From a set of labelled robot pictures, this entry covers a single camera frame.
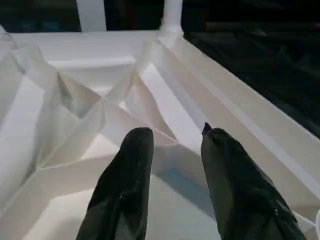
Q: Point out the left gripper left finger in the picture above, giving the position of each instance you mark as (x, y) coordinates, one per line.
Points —
(125, 187)

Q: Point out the white plastic table top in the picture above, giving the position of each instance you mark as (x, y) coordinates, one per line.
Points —
(75, 100)

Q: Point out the black glossy mat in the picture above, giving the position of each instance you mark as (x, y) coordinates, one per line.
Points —
(262, 62)

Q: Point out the white plastic table leg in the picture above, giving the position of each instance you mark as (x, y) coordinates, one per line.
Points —
(172, 12)

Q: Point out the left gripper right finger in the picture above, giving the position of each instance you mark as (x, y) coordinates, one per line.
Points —
(240, 195)

